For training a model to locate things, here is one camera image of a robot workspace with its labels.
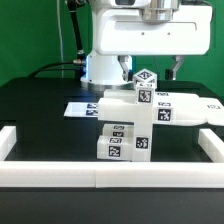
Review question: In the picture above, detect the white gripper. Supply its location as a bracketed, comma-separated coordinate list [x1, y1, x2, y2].
[93, 6, 212, 82]

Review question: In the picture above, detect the white tagged cube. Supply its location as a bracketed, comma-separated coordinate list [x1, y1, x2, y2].
[135, 83, 155, 105]
[133, 69, 157, 85]

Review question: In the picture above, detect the white chair back frame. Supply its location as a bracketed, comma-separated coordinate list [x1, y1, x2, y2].
[98, 90, 224, 126]

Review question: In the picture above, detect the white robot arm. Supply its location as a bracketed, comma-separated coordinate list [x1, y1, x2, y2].
[66, 0, 213, 88]

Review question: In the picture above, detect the white marker sheet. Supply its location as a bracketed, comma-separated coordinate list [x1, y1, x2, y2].
[64, 102, 98, 117]

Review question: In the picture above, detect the white U-shaped barrier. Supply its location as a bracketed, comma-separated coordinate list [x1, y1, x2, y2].
[0, 126, 224, 188]

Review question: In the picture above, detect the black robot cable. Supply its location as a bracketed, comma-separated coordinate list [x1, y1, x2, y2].
[27, 0, 88, 80]

